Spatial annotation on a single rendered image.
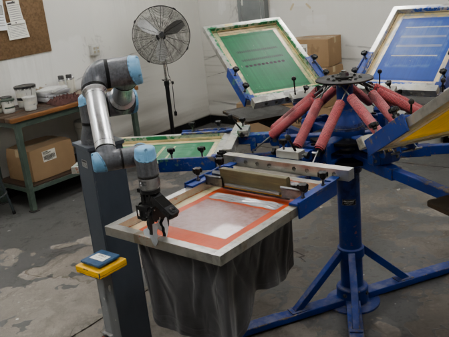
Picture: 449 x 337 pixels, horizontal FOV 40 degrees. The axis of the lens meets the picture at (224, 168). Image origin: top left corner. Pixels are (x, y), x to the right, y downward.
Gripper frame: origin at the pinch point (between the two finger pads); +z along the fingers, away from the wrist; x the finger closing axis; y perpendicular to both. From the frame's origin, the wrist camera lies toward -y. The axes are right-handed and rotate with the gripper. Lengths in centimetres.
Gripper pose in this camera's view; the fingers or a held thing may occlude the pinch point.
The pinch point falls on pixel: (161, 240)
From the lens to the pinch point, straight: 225.2
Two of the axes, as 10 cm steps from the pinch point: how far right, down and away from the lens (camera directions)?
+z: 1.0, 9.5, 3.0
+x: -6.2, 2.9, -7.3
